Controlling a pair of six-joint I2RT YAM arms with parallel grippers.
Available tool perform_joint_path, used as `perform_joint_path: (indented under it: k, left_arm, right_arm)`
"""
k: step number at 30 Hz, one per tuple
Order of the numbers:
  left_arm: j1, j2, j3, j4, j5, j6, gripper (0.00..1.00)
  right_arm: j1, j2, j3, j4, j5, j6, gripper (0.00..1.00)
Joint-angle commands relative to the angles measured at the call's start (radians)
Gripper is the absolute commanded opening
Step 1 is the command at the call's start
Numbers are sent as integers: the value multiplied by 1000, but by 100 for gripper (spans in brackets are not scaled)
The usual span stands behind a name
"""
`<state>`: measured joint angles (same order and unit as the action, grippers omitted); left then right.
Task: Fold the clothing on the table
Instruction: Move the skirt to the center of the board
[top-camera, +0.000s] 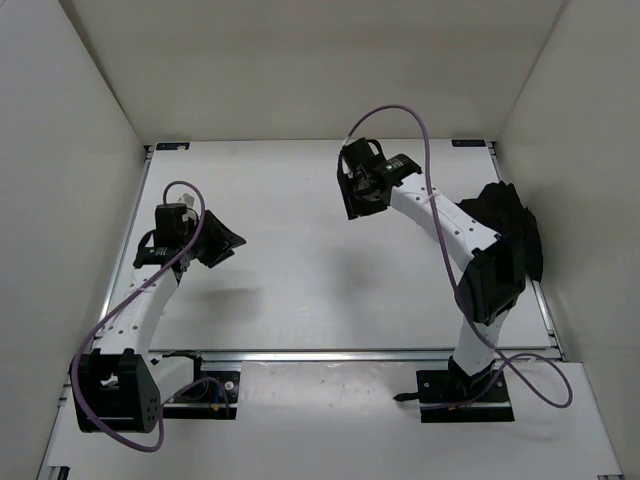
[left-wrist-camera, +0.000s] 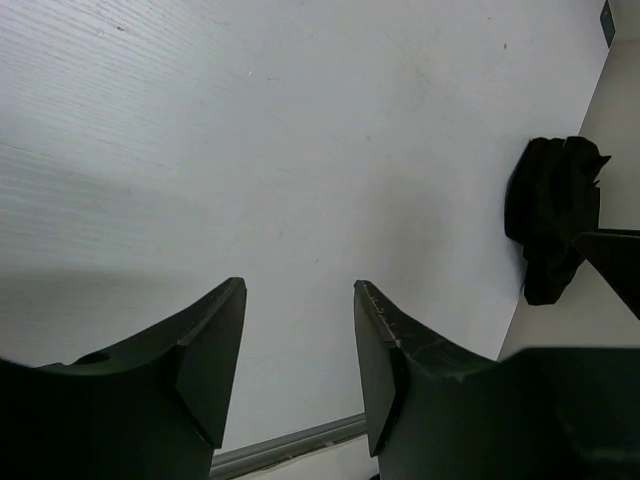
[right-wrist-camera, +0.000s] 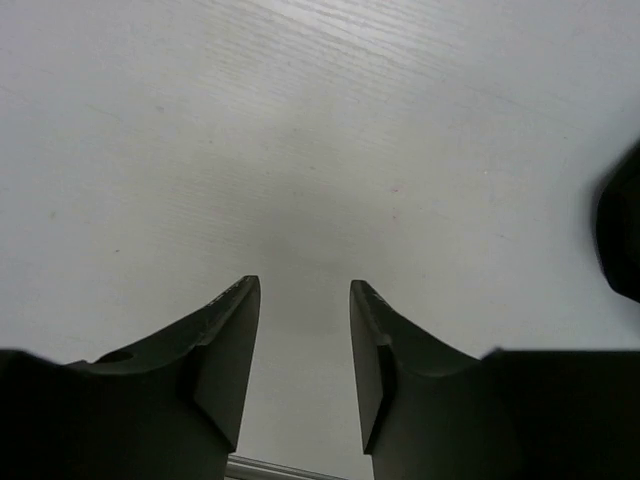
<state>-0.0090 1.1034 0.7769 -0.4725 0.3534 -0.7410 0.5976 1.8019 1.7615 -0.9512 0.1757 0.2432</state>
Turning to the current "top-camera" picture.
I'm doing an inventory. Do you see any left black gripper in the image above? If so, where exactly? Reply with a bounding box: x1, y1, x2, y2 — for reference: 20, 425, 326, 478
184, 206, 248, 266

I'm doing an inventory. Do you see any black skirt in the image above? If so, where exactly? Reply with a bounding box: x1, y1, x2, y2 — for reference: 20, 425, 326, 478
458, 181, 544, 282

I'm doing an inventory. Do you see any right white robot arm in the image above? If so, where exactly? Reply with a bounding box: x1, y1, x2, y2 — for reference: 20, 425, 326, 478
338, 152, 525, 401

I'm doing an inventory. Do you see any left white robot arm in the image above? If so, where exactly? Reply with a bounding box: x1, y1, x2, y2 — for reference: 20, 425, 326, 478
74, 203, 246, 433

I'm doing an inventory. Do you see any right blue corner sticker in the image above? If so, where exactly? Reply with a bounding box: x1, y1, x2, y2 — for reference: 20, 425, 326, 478
451, 139, 486, 148

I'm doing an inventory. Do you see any blue corner sticker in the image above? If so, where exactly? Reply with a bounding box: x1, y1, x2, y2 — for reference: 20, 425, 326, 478
451, 139, 486, 148
155, 142, 190, 151

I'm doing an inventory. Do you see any left blue corner sticker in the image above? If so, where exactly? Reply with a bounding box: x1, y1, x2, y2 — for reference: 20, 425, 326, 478
155, 142, 190, 151

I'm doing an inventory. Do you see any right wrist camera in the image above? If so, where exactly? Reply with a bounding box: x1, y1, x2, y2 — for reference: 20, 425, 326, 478
338, 137, 384, 173

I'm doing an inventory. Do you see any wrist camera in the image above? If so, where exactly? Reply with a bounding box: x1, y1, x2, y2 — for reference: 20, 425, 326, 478
154, 193, 199, 246
338, 137, 384, 173

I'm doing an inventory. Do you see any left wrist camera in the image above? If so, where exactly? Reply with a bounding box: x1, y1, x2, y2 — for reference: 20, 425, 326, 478
154, 193, 199, 246

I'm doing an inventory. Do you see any aluminium front rail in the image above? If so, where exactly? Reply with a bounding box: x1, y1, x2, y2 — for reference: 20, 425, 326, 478
149, 349, 566, 364

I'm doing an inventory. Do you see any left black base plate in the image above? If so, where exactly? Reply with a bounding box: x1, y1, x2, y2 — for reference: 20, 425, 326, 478
163, 356, 241, 420

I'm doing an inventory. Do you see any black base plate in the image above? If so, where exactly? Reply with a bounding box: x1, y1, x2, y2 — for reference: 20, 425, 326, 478
163, 356, 241, 420
393, 370, 515, 424

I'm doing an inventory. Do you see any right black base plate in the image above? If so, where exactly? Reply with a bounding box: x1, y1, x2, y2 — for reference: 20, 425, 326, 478
393, 370, 515, 424

